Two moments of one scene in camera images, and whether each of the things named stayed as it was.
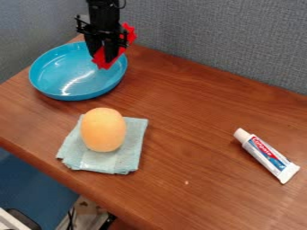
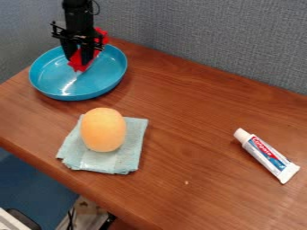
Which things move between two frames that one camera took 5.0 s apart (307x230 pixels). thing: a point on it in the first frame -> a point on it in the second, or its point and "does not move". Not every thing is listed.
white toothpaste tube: (267, 158) does not move
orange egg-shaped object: (103, 129) does not move
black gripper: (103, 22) -> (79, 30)
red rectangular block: (100, 57) -> (100, 39)
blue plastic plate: (64, 74) does not move
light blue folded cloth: (119, 162) does not move
